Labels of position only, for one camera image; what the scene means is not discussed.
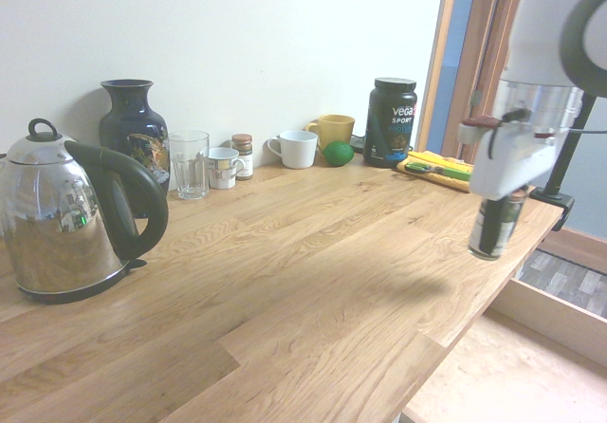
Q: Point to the black camera stand clamp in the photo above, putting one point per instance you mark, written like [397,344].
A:
[562,176]

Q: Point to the plain white mug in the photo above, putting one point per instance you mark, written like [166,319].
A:
[298,150]

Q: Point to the white patterned mug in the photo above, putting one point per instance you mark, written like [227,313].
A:
[221,169]

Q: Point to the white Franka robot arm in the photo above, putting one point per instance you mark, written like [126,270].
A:
[536,39]

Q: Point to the wooden door frame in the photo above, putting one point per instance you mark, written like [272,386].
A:
[479,53]

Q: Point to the black protein powder tub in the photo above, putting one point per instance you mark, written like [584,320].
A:
[390,124]

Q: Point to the green lime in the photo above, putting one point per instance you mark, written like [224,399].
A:
[337,153]

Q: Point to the open light wooden drawer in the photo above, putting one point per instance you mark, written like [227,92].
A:
[502,371]

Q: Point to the yellow mug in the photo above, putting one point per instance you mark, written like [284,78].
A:
[336,131]

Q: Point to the yellow cloth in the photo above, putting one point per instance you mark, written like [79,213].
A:
[446,169]

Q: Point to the dark blue floral vase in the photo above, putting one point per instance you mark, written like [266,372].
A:
[133,129]

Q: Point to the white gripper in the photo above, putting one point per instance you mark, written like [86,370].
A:
[512,162]

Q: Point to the glass seasoning jar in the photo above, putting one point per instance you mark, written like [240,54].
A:
[509,226]

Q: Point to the brown-lid spice jar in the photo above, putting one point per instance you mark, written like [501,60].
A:
[243,157]

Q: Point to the stainless steel electric kettle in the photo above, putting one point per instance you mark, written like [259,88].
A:
[57,224]

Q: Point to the clear drinking glass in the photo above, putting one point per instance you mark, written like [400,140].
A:
[189,167]

